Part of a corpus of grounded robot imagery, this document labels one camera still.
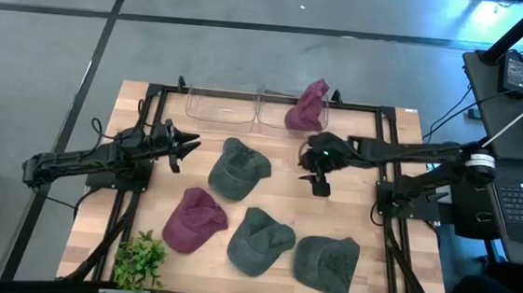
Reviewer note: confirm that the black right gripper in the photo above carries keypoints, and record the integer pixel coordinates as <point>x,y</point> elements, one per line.
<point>324,151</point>

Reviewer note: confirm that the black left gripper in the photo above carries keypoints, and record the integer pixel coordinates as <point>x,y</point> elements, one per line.
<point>166,141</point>

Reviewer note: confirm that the dark green baseball cap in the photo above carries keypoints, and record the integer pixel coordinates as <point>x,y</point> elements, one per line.
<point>238,170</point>
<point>327,266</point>
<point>258,244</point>

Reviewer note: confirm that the maroon baseball cap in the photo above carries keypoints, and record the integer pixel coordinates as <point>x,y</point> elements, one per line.
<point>308,110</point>
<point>192,223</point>

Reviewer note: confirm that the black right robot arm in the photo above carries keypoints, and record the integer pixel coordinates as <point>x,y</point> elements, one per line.
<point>406,151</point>

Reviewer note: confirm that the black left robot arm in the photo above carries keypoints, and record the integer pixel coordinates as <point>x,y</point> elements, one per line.
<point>78,158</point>

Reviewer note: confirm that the clear plastic bin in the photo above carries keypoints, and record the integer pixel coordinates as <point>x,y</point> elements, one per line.
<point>219,112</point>
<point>271,117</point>

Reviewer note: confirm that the small green artificial plant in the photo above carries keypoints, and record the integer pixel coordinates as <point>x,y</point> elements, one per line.
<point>140,261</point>

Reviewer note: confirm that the black equipment case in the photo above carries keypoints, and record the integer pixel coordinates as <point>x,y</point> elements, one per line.
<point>466,214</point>

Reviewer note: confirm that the small black box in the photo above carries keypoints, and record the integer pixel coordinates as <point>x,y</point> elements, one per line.
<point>474,113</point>

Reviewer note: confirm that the black side table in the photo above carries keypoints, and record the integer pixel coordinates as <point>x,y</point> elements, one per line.
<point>493,118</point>

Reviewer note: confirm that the thin white rod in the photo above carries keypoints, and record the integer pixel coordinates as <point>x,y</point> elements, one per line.
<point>521,115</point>

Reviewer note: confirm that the black power adapter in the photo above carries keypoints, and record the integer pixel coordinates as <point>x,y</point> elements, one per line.
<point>514,73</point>

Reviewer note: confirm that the black aluminium table frame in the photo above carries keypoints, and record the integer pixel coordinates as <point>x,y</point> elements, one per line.
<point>363,107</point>

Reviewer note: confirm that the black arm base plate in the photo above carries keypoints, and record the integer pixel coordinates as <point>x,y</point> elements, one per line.
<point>100,180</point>
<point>417,214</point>

